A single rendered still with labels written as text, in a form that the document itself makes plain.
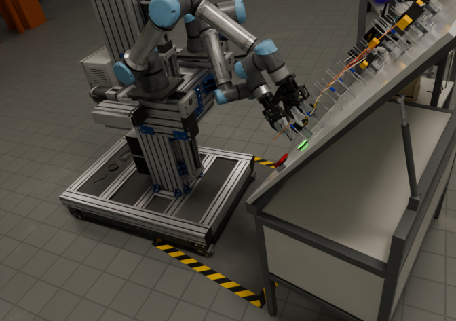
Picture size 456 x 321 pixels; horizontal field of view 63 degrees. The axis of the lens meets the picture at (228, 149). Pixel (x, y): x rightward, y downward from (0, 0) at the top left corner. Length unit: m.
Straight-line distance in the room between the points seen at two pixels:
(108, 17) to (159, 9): 0.69
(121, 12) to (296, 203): 1.30
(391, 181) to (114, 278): 1.80
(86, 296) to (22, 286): 0.49
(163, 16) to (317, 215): 1.02
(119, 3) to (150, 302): 1.71
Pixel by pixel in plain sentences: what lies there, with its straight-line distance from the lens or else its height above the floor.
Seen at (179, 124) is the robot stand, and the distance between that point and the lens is 2.00.
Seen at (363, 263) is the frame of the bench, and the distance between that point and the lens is 1.52.
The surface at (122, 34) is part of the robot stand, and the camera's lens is 2.19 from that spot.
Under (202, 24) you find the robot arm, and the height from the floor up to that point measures 1.45.
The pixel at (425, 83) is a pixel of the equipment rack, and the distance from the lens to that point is 2.94.
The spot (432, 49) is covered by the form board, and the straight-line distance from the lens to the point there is 0.97.
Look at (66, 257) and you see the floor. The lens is 2.98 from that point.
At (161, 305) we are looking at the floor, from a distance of 2.46.
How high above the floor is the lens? 2.01
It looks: 36 degrees down
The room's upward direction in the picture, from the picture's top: 10 degrees counter-clockwise
